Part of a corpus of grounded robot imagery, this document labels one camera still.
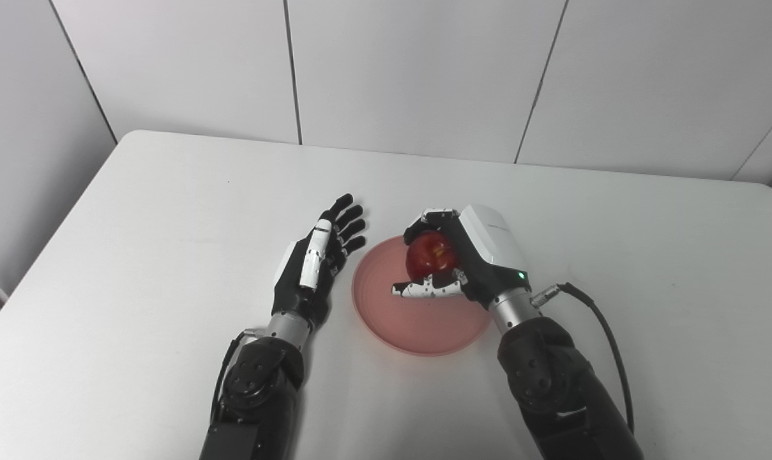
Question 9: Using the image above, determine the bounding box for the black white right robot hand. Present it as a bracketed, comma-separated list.
[391, 204, 532, 311]

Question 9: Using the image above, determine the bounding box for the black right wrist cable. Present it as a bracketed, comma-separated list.
[530, 282, 635, 435]

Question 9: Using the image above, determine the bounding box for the red apple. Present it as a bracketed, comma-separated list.
[406, 231, 458, 282]

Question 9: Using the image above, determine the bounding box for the pink round plate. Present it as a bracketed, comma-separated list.
[351, 235, 494, 357]

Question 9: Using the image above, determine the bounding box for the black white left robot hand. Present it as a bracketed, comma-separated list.
[271, 194, 367, 330]

